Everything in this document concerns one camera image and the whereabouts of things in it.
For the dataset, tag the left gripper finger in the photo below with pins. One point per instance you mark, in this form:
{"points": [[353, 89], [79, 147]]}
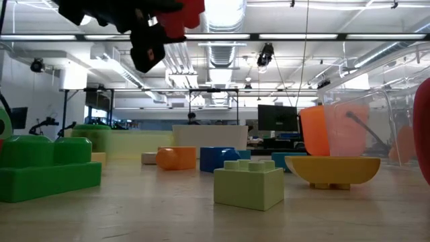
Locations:
{"points": [[148, 50], [168, 3]]}

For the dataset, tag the red toy block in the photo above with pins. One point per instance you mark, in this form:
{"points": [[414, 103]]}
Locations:
{"points": [[188, 17]]}

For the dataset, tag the yellow square toy block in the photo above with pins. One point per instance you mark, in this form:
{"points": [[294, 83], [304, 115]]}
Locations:
{"points": [[99, 158]]}

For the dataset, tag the blue toy block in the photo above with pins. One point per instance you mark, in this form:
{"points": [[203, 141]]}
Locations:
{"points": [[215, 159]]}

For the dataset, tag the green stepped toy block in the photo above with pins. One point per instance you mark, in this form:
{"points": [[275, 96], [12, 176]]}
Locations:
{"points": [[50, 181]]}

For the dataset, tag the cyan toy block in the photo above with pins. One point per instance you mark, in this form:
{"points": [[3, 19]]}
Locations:
{"points": [[280, 159]]}

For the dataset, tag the yellow bowl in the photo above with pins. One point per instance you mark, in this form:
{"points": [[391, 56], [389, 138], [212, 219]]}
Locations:
{"points": [[332, 171]]}

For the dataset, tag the black background robot arm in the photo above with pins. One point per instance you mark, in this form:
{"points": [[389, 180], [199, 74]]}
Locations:
{"points": [[50, 121]]}

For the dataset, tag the person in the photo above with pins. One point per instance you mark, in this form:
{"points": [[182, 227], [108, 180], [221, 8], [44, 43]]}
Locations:
{"points": [[191, 117]]}

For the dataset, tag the black ceiling spotlight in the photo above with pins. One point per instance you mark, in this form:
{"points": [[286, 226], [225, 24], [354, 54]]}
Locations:
{"points": [[37, 65]]}

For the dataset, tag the yellow translucent plastic bin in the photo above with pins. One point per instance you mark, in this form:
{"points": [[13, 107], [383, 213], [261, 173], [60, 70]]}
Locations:
{"points": [[141, 142]]}

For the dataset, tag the orange stepped toy block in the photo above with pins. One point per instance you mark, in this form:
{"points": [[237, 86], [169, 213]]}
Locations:
{"points": [[181, 158]]}

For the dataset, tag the small black monitor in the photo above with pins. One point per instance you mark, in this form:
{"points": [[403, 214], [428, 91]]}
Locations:
{"points": [[19, 117]]}

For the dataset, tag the large black monitor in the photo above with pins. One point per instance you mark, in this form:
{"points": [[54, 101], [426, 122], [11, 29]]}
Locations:
{"points": [[277, 117]]}

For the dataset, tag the dark background desk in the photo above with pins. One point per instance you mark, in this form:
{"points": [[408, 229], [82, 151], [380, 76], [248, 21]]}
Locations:
{"points": [[279, 142]]}

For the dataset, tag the light green toy block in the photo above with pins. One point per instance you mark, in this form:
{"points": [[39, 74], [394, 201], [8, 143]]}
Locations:
{"points": [[248, 190]]}

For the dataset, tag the orange plastic bucket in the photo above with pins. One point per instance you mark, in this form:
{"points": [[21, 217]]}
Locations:
{"points": [[312, 131]]}

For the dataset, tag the clear plastic container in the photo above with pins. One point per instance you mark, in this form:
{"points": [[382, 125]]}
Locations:
{"points": [[369, 97]]}

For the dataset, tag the black background table frame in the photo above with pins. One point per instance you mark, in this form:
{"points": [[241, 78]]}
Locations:
{"points": [[134, 89]]}

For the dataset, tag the silver ventilation duct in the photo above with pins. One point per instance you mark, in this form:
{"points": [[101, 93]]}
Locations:
{"points": [[221, 53]]}

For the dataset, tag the black overhead camera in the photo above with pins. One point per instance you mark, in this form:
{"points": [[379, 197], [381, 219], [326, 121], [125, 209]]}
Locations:
{"points": [[265, 55]]}

